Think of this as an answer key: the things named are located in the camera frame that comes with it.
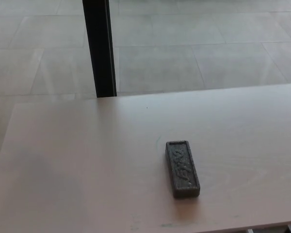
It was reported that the black metal post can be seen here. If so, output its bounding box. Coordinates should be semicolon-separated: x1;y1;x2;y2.
82;0;117;99

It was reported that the dark grey whiteboard eraser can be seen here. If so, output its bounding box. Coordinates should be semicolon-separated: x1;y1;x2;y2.
165;140;201;199

